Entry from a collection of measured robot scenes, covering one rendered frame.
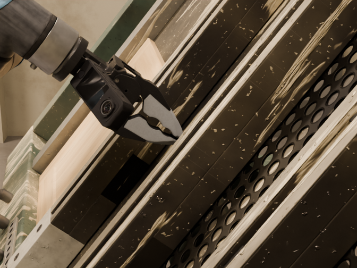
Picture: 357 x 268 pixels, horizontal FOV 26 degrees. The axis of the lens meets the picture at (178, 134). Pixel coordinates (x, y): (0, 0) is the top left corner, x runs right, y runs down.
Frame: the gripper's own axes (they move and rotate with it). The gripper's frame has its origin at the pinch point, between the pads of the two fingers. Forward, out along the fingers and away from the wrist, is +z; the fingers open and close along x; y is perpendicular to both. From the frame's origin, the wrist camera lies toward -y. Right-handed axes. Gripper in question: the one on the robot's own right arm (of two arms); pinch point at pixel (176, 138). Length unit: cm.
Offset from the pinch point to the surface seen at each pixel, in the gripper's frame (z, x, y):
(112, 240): -4.9, 11.3, -20.1
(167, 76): -4.8, -5.6, 8.0
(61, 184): 0.7, 29.8, 40.0
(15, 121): 30, 117, 339
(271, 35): -4.7, -20.6, -17.1
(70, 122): -1, 24, 62
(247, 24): -0.1, -19.4, 7.9
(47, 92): 34, 90, 337
